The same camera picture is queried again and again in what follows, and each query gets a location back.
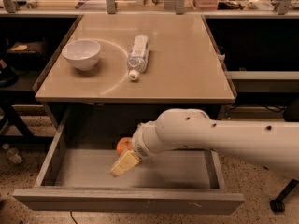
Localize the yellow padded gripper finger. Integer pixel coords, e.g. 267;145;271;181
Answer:
110;149;140;177

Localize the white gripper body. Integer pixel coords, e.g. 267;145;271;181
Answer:
132;121;168;159

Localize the orange fruit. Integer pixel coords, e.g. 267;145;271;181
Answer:
116;137;132;156

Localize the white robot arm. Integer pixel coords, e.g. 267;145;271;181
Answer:
110;109;299;180

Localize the grey open top drawer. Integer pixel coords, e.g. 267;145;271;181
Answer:
13;105;244;215

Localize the grey cabinet with beige top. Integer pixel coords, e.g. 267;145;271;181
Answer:
36;13;235;138

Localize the clear plastic water bottle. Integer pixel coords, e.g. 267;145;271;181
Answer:
127;35;150;81

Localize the white ceramic bowl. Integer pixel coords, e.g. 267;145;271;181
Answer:
62;39;101;71

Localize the plastic bottle on floor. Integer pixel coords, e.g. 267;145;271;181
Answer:
2;143;22;164

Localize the black side table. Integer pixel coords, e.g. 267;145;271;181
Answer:
0;37;50;143

